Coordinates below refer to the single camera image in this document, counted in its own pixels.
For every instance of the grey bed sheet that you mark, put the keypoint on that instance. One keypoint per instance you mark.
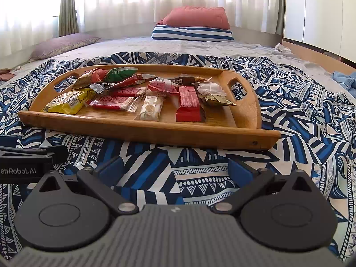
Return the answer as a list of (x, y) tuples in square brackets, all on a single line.
[(250, 48)]

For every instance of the crumpled white tissue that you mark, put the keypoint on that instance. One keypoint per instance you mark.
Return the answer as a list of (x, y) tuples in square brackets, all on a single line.
[(282, 48)]

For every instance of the pink pillow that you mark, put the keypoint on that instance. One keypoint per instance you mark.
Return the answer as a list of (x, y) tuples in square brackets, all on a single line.
[(197, 18)]

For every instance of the grey green drape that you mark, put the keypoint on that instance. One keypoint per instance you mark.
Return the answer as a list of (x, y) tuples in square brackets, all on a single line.
[(280, 5), (69, 5)]

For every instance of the purple pillow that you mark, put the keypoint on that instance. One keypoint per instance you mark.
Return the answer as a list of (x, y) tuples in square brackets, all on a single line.
[(61, 46)]

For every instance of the light blue cloth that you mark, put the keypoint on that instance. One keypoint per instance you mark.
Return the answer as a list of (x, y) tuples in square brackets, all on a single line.
[(345, 80)]

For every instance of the gold snack packet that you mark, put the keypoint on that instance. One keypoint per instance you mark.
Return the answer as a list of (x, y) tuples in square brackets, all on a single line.
[(217, 100)]

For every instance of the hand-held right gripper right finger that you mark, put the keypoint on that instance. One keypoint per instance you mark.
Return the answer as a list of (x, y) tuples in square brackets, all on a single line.
[(239, 171)]

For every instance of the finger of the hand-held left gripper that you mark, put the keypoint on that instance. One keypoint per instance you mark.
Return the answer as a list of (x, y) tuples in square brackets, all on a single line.
[(41, 151), (7, 141)]

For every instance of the white clear snack packet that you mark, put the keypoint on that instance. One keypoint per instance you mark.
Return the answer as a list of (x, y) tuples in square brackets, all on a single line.
[(210, 89)]

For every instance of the white sheer curtain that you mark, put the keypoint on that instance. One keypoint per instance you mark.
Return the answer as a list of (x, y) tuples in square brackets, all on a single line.
[(139, 0)]

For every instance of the long red white snack packet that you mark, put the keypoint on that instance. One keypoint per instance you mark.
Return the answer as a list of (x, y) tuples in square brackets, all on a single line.
[(133, 80)]

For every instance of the yellow snack packet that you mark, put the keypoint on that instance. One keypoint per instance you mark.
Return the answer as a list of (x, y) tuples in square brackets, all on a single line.
[(65, 101)]

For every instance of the red chocolate bar packet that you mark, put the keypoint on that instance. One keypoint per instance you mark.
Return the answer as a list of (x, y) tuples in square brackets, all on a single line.
[(189, 104)]

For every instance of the brown nut bar packet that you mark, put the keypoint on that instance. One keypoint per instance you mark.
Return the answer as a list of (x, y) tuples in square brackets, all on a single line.
[(189, 80)]

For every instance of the green snack packet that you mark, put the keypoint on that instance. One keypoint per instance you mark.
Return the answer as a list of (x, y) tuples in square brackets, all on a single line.
[(119, 74)]

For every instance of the wooden bed frame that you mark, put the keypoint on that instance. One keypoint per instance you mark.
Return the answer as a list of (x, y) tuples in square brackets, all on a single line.
[(306, 51)]

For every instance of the pink cloth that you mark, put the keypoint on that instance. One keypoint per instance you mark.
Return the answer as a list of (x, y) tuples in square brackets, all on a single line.
[(7, 75)]

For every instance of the blue white patterned blanket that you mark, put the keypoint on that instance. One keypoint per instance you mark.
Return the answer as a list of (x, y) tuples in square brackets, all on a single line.
[(292, 133)]

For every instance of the cream biscuit packet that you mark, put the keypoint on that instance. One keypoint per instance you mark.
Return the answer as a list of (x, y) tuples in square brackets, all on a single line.
[(150, 108)]

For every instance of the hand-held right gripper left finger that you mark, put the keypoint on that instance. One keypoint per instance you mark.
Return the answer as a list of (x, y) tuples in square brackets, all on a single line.
[(111, 170)]

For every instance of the blue white striped pillow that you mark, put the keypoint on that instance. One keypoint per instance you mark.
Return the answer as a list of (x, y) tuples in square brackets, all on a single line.
[(192, 34)]

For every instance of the white wardrobe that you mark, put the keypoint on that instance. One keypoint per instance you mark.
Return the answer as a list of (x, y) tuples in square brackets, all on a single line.
[(319, 11)]

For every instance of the red clear snack packet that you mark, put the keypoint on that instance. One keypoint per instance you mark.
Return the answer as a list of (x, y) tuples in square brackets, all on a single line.
[(162, 86)]

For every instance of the red nut snack packet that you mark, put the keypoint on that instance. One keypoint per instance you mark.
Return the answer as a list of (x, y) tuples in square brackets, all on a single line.
[(89, 79)]

